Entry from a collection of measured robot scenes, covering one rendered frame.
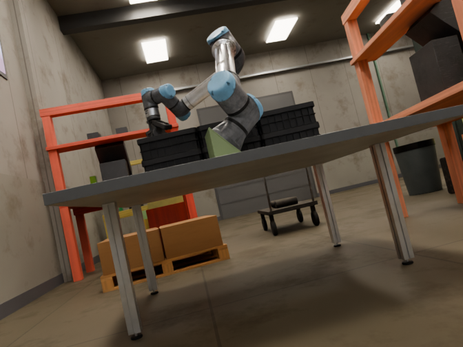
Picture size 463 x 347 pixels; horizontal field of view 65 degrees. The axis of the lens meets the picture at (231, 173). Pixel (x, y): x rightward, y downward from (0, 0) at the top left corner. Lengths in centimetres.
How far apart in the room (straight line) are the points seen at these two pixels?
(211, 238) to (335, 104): 952
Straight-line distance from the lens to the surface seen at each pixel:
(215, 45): 178
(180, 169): 125
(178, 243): 345
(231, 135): 147
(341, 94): 1265
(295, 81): 1225
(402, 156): 589
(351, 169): 1225
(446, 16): 324
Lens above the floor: 55
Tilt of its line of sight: 4 degrees up
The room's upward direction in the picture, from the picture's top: 13 degrees counter-clockwise
